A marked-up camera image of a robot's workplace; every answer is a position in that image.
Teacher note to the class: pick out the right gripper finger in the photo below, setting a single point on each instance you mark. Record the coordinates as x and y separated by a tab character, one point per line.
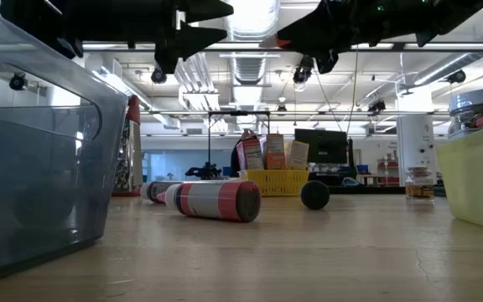
313	51
308	27

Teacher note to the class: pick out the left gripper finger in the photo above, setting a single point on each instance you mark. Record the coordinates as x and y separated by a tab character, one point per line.
208	9
201	40

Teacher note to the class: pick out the small orange dropper bottle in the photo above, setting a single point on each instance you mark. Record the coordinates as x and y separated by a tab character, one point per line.
274	42

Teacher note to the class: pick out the yellow carton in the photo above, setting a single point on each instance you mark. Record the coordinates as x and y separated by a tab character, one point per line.
299	155

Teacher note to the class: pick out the glass jar with white lid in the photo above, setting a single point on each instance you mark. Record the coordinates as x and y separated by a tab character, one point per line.
476	102

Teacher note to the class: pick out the red bottle with conical cap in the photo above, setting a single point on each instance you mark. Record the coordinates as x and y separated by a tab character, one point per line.
155	189

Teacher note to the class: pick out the red bottle with white label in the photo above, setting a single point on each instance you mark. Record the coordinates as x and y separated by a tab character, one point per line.
214	200

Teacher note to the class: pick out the yellow translucent plastic bin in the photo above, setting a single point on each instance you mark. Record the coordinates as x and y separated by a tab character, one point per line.
476	180

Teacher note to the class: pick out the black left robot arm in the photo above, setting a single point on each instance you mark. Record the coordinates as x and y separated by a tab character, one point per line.
78	21

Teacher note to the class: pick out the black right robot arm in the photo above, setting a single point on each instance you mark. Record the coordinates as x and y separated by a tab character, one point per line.
434	17

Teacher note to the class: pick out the black ceiling spotlight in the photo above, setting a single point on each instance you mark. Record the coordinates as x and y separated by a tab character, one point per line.
159	76
302	72
17	81
376	105
457	76

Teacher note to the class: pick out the black overhead light bar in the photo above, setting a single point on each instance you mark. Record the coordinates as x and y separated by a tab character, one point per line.
120	46

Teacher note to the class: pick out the black desk monitor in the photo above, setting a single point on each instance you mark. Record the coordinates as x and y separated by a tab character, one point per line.
321	149

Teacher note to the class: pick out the yellow mesh basket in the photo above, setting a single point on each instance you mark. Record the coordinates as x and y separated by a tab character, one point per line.
279	182

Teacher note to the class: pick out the white round column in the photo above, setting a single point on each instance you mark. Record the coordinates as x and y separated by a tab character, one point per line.
415	147

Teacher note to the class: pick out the red storage shelf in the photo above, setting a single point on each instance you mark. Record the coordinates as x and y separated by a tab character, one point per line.
387	170

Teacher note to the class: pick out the dark purple bottle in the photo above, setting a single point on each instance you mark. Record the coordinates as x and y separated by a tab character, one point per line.
315	195

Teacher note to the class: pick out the dark blue sofa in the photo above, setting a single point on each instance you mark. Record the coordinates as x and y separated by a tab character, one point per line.
440	191

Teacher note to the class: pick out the grey translucent plastic bin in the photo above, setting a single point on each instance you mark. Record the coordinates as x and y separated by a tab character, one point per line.
36	189

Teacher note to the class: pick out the silver ceiling duct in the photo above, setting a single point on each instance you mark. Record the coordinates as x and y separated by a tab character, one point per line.
250	69

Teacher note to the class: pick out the black gantry frame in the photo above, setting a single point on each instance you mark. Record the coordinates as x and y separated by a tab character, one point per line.
239	112

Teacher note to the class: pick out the black aluminium table frame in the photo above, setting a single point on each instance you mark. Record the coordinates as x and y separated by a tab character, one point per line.
359	189

